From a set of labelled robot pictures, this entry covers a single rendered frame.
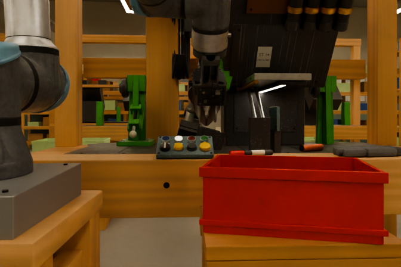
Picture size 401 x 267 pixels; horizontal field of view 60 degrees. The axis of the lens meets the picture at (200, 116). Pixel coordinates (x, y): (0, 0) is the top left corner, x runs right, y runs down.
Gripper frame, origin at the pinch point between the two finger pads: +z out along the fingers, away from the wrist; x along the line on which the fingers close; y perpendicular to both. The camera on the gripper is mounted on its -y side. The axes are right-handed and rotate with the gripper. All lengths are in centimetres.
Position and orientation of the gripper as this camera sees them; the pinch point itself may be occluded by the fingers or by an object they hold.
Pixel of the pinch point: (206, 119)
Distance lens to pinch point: 86.4
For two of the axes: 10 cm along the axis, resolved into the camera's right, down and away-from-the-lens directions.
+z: -0.2, 8.2, 5.8
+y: 0.3, 5.8, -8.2
